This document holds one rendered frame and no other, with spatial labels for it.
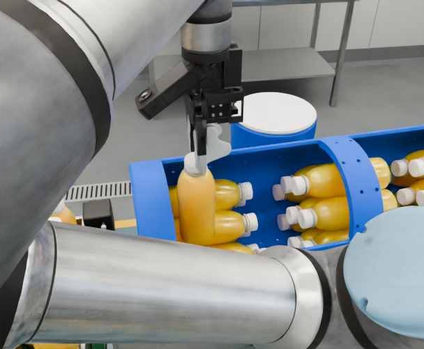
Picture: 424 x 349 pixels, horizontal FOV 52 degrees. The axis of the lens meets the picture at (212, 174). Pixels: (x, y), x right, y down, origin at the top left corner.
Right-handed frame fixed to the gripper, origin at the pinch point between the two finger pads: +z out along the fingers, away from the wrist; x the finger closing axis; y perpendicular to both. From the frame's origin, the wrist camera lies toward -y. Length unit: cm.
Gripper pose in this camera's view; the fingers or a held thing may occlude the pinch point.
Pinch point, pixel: (195, 161)
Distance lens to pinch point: 74.2
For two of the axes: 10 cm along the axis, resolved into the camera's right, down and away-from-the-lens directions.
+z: 0.1, 8.1, 5.9
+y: 9.7, -1.4, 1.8
